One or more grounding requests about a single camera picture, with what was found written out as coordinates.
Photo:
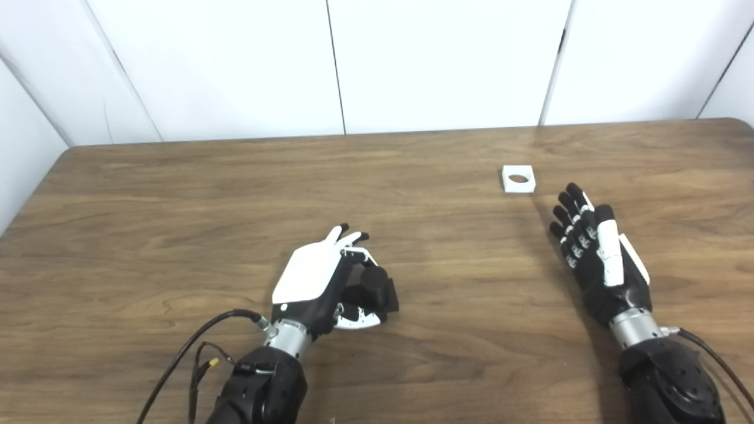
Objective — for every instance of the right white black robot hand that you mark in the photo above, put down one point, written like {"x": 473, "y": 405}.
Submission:
{"x": 601, "y": 288}

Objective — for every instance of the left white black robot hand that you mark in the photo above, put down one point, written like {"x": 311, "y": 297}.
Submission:
{"x": 306, "y": 274}

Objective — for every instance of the black peg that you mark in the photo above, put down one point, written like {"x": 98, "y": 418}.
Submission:
{"x": 374, "y": 285}

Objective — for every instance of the white square piece with hole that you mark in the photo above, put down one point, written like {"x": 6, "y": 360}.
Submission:
{"x": 518, "y": 187}

